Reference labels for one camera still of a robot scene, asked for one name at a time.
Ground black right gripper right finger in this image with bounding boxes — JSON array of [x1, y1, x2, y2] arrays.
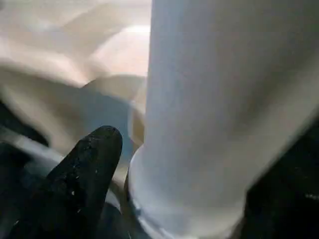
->
[[245, 119, 319, 239]]

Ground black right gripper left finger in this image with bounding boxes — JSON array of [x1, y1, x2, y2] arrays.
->
[[14, 125, 123, 239]]

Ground white plastic table leg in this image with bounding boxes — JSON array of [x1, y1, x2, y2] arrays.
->
[[128, 0, 319, 239]]

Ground white plastic table top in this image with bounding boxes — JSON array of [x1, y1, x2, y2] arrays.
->
[[0, 0, 155, 207]]

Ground black work mat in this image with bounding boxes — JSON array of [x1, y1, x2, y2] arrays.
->
[[0, 98, 130, 239]]

